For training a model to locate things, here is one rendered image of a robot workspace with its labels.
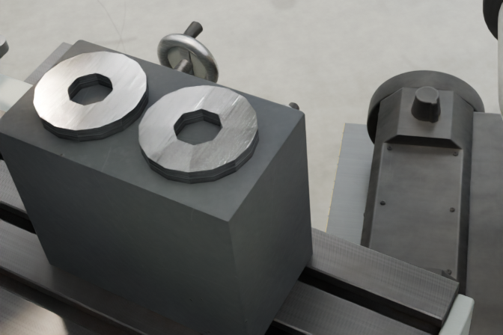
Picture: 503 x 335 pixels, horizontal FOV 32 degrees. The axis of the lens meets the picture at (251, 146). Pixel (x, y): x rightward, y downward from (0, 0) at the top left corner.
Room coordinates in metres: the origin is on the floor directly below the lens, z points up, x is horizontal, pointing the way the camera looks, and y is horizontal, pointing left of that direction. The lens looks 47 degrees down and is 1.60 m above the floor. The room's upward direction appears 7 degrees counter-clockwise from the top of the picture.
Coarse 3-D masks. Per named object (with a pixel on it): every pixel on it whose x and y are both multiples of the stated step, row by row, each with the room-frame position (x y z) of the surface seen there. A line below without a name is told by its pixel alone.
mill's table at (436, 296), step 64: (0, 192) 0.60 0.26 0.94; (0, 256) 0.52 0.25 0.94; (320, 256) 0.47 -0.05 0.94; (384, 256) 0.46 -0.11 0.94; (0, 320) 0.44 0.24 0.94; (64, 320) 0.44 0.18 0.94; (128, 320) 0.43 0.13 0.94; (320, 320) 0.40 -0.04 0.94; (384, 320) 0.40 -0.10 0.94; (448, 320) 0.39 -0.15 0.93
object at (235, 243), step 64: (64, 64) 0.55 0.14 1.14; (128, 64) 0.54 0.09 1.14; (0, 128) 0.50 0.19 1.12; (64, 128) 0.47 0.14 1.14; (128, 128) 0.48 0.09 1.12; (192, 128) 0.47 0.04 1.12; (256, 128) 0.45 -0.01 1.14; (64, 192) 0.46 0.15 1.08; (128, 192) 0.42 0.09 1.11; (192, 192) 0.41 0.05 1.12; (256, 192) 0.41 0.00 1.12; (64, 256) 0.48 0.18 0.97; (128, 256) 0.44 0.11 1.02; (192, 256) 0.40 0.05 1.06; (256, 256) 0.40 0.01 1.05; (192, 320) 0.41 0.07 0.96; (256, 320) 0.39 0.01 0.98
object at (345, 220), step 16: (352, 128) 1.14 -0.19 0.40; (352, 144) 1.09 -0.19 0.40; (368, 144) 1.09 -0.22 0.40; (352, 160) 1.06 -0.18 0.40; (368, 160) 1.05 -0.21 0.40; (336, 176) 1.02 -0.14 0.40; (352, 176) 1.02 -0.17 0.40; (368, 176) 1.01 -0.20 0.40; (336, 192) 0.98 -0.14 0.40; (352, 192) 0.98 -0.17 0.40; (336, 208) 0.95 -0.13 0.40; (352, 208) 0.95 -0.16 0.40; (336, 224) 0.91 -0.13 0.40; (352, 224) 0.91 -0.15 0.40; (352, 240) 0.88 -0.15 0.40
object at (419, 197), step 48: (432, 96) 0.95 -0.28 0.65; (384, 144) 0.91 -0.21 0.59; (432, 144) 0.90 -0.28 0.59; (480, 144) 0.91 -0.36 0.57; (384, 192) 0.82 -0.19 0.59; (432, 192) 0.81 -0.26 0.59; (480, 192) 0.81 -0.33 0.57; (384, 240) 0.73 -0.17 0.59; (432, 240) 0.72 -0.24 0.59; (480, 240) 0.73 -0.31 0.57; (480, 288) 0.65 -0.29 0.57
